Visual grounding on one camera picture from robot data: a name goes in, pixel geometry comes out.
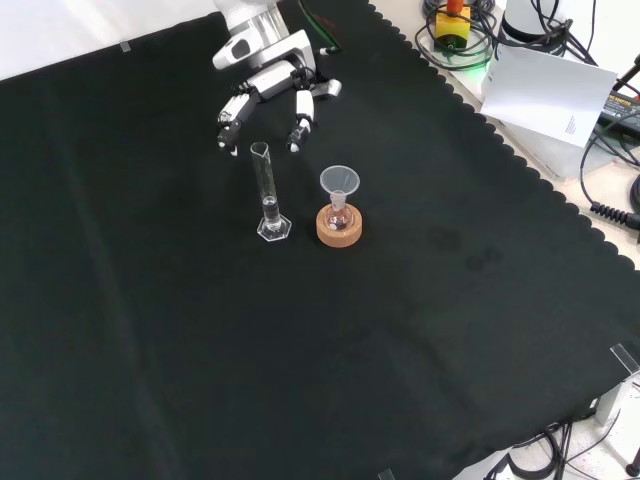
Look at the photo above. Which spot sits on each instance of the clear glass graduated cylinder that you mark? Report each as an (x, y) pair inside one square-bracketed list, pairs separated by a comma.
[(270, 210)]

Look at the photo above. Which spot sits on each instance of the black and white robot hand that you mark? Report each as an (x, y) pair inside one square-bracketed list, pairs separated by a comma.
[(280, 55)]

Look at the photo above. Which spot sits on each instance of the clear tape strip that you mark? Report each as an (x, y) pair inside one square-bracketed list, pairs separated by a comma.
[(625, 357), (385, 474), (125, 46)]

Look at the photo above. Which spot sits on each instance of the small round-bottom glass flask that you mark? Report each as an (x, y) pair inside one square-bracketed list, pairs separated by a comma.
[(340, 217)]

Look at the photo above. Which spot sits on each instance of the pale board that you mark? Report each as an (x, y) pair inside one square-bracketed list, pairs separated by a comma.
[(545, 90)]

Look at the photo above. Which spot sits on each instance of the black power adapter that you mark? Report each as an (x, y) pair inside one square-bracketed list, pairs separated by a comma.
[(620, 110)]

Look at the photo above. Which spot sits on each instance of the yellow stop button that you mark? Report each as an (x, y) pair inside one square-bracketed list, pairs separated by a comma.
[(452, 25)]

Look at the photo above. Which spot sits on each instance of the black bench cloth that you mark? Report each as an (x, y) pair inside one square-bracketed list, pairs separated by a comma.
[(200, 325)]

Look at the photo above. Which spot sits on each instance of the aluminium bracket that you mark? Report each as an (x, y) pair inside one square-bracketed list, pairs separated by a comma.
[(617, 400)]

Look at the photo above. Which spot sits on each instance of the clear plastic funnel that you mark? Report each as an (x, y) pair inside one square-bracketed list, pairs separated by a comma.
[(340, 180)]

